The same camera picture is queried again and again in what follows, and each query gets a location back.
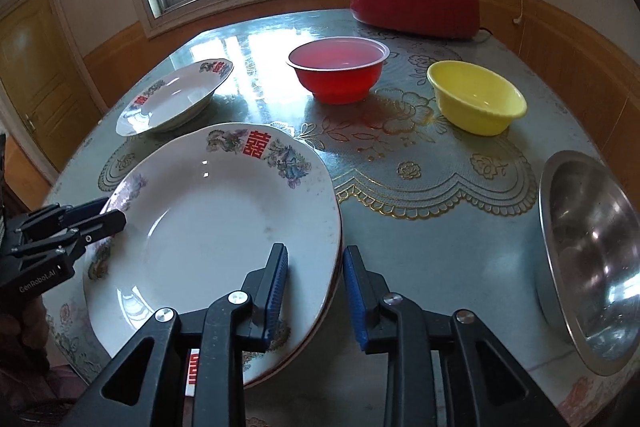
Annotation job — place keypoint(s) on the grey floral tablecloth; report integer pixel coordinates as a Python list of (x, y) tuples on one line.
[(425, 217)]

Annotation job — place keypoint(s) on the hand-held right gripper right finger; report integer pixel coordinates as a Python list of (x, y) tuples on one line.
[(352, 297)]

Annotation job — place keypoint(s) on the red plastic bowl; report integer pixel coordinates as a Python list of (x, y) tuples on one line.
[(335, 77)]

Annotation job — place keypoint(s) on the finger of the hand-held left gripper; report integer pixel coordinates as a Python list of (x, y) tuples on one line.
[(87, 210), (107, 223)]

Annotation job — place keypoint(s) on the large white floral plate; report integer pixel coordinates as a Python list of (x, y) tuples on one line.
[(210, 217), (314, 334)]

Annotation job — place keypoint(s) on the yellow wooden door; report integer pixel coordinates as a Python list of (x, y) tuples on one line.
[(35, 82)]

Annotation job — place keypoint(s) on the stainless steel bowl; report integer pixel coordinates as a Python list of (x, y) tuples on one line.
[(585, 247)]

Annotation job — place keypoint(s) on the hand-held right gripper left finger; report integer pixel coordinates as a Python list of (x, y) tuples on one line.
[(277, 292)]

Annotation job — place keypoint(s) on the yellow plastic bowl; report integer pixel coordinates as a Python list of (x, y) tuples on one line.
[(475, 102)]

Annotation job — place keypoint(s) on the red electric cooking pot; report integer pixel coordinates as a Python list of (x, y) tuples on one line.
[(415, 9)]

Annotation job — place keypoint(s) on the small white floral plate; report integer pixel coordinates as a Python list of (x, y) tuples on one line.
[(170, 99)]

